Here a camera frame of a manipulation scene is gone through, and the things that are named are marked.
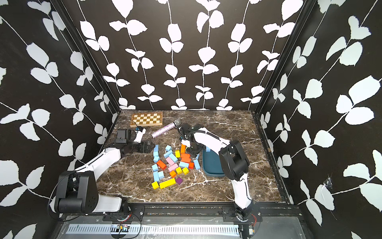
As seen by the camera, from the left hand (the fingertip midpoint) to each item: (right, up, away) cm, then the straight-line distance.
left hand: (148, 142), depth 90 cm
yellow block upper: (+17, -8, +5) cm, 20 cm away
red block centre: (+22, -8, +6) cm, 24 cm away
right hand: (+29, -5, +2) cm, 29 cm away
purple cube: (+20, -21, -6) cm, 29 cm away
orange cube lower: (+15, -18, -4) cm, 24 cm away
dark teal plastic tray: (+40, -16, +3) cm, 43 cm away
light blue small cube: (+4, -10, +1) cm, 11 cm away
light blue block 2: (+30, -14, +1) cm, 33 cm away
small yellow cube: (+6, -23, -8) cm, 25 cm away
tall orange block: (+21, -5, +8) cm, 23 cm away
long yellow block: (+13, -23, -6) cm, 27 cm away
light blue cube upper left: (+11, -5, +6) cm, 13 cm away
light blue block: (+6, -20, -5) cm, 21 cm away
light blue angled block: (+15, -10, +3) cm, 18 cm away
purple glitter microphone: (+14, +12, +17) cm, 25 cm away
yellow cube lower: (+23, -17, -3) cm, 29 cm away
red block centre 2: (+23, -11, +4) cm, 26 cm away
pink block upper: (+13, -12, +3) cm, 18 cm away
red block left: (+8, -14, 0) cm, 16 cm away
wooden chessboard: (-9, +15, +21) cm, 28 cm away
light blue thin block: (+10, -9, +3) cm, 14 cm away
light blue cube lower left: (+4, -15, -2) cm, 16 cm away
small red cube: (+26, -15, 0) cm, 30 cm away
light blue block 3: (+22, -14, +1) cm, 26 cm away
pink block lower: (+15, -15, 0) cm, 21 cm away
